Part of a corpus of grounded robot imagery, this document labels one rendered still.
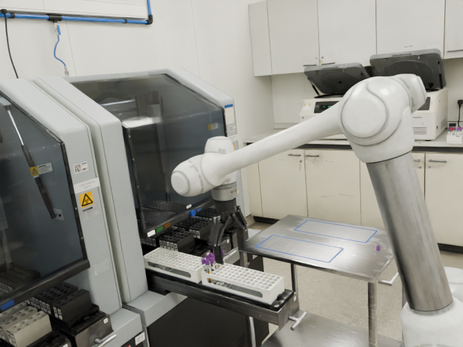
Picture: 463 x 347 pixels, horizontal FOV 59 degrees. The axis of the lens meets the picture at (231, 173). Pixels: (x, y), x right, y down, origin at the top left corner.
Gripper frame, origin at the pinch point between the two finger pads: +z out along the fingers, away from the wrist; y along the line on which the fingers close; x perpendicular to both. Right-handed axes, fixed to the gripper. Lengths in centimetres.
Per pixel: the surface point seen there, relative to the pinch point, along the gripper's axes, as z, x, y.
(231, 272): 8.7, 1.1, 0.7
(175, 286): 15.8, 23.6, -6.7
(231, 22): -108, 149, 227
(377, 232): 13, -32, 65
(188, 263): 8.2, 20.7, -1.0
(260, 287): 8.8, -13.6, -3.2
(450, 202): 51, -38, 229
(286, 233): 12.5, 4.5, 48.1
